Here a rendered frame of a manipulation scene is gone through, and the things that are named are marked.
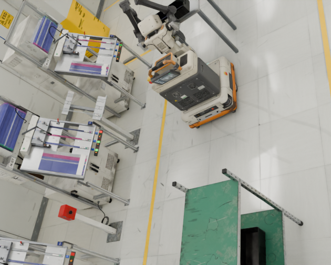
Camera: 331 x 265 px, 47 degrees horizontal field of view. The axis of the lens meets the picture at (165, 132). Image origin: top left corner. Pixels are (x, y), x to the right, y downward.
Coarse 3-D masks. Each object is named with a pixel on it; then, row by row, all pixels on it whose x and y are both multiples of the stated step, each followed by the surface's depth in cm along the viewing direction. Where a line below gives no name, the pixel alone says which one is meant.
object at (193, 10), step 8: (192, 0) 428; (208, 0) 449; (192, 8) 419; (216, 8) 458; (184, 16) 423; (200, 16) 419; (224, 16) 467; (208, 24) 427; (232, 24) 477; (216, 32) 436; (224, 40) 446; (192, 48) 518; (232, 48) 455
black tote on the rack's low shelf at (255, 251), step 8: (248, 232) 295; (256, 232) 291; (264, 232) 287; (248, 240) 293; (256, 240) 288; (264, 240) 283; (240, 248) 286; (248, 248) 290; (256, 248) 285; (264, 248) 280; (240, 256) 283; (248, 256) 287; (256, 256) 282; (264, 256) 277; (240, 264) 280; (248, 264) 284; (256, 264) 279; (264, 264) 274
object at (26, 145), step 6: (30, 120) 449; (36, 120) 450; (30, 126) 446; (30, 132) 441; (24, 138) 437; (30, 138) 438; (24, 144) 433; (30, 144) 438; (24, 150) 429; (24, 156) 439
